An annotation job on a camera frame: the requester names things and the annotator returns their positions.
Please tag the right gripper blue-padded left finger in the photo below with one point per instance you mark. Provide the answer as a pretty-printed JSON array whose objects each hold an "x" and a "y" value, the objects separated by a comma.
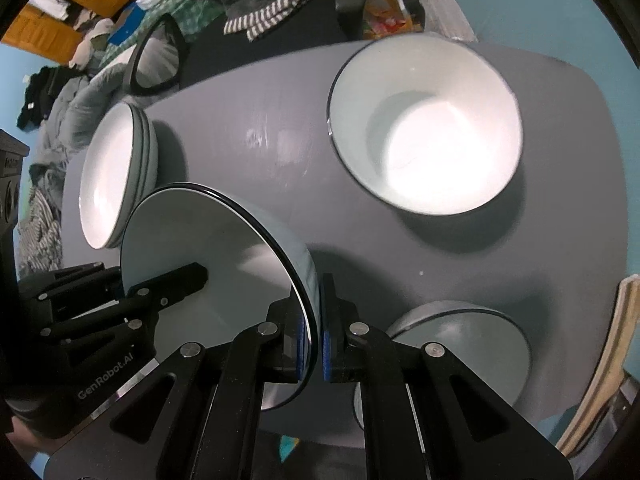
[{"x": 286, "y": 348}]

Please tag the black office chair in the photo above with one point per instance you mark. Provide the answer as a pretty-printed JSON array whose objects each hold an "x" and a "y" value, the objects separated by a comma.
[{"x": 168, "y": 58}]

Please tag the white plate black rim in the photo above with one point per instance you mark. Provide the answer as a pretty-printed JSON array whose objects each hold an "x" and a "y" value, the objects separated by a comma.
[{"x": 120, "y": 169}]

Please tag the striped cloth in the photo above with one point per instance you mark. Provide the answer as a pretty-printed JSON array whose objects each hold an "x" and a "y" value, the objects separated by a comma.
[{"x": 39, "y": 237}]

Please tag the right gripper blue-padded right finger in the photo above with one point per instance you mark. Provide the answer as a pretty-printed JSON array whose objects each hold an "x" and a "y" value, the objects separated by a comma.
[{"x": 340, "y": 360}]

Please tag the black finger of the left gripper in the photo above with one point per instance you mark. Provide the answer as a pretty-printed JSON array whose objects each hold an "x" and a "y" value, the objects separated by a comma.
[{"x": 169, "y": 288}]

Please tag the person's left hand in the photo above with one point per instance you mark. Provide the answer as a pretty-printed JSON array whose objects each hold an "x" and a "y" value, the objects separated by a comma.
[{"x": 29, "y": 444}]

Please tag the blue box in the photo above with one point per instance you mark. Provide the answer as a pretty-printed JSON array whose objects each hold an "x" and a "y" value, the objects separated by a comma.
[{"x": 128, "y": 22}]

